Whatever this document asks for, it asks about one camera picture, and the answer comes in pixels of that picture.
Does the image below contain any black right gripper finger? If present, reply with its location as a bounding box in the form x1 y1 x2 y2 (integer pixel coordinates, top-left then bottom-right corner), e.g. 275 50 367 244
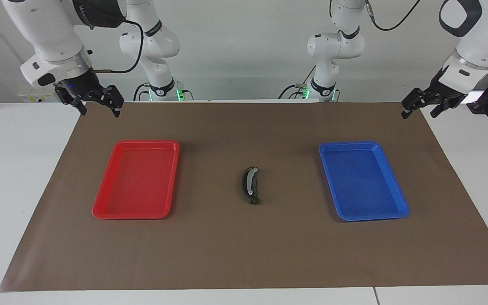
102 85 125 119
54 83 87 116

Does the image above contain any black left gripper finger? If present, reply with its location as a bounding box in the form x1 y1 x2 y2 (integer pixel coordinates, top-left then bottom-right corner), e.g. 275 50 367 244
430 99 455 119
401 87 427 119

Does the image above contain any curved silver-backed brake pad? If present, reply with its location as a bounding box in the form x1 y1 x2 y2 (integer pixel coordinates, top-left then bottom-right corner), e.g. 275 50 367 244
241 166 260 205

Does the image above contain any dark grey brake pad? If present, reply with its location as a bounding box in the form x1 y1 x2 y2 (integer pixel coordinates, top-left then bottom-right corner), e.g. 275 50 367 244
242 167 263 206

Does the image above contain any red plastic tray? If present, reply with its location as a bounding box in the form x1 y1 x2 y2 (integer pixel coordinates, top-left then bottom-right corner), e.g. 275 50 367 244
92 140 180 220

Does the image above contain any blue plastic tray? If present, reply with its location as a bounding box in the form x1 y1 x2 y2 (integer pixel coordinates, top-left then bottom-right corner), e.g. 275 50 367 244
318 141 410 222

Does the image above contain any brown table mat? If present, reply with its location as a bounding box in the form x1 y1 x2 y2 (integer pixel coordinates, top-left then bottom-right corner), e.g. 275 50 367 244
0 102 488 293

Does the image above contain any black base cable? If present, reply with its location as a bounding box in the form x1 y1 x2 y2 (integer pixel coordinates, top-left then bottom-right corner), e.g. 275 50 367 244
278 66 316 100
133 83 151 102

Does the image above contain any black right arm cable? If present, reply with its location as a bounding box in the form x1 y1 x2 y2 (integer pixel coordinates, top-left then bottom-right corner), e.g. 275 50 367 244
89 19 145 73

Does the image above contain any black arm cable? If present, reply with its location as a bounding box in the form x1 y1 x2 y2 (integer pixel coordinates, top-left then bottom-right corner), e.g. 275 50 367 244
89 19 145 73
365 0 422 31

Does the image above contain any white wall socket box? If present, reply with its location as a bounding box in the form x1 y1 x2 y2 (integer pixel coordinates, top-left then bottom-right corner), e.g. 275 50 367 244
19 89 58 103

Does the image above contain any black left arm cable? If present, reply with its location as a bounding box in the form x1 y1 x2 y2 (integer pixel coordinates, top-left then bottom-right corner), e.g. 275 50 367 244
365 0 422 31

